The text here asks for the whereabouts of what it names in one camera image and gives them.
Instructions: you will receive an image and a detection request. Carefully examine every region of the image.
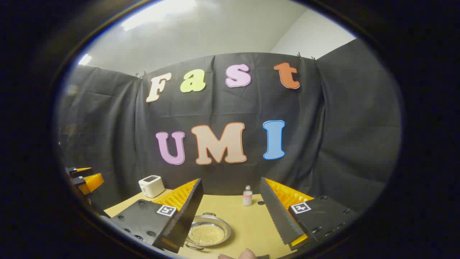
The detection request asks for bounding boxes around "white toaster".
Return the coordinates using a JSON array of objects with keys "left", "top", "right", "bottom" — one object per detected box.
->
[{"left": 138, "top": 175, "right": 166, "bottom": 198}]

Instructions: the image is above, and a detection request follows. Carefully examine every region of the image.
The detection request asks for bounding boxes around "pile of yellow soybeans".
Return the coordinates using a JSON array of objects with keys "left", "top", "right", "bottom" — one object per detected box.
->
[{"left": 189, "top": 223, "right": 226, "bottom": 246}]

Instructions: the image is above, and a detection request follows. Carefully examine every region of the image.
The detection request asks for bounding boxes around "stainless steel pot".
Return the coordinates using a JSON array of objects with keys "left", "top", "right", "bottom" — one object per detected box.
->
[{"left": 184, "top": 212, "right": 232, "bottom": 251}]

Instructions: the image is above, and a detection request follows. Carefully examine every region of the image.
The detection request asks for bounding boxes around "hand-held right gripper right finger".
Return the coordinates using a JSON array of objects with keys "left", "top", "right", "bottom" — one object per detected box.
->
[{"left": 259, "top": 177, "right": 360, "bottom": 251}]

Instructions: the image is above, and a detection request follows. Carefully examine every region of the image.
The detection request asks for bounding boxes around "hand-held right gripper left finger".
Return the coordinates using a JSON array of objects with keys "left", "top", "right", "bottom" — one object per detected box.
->
[{"left": 108, "top": 178, "right": 204, "bottom": 254}]

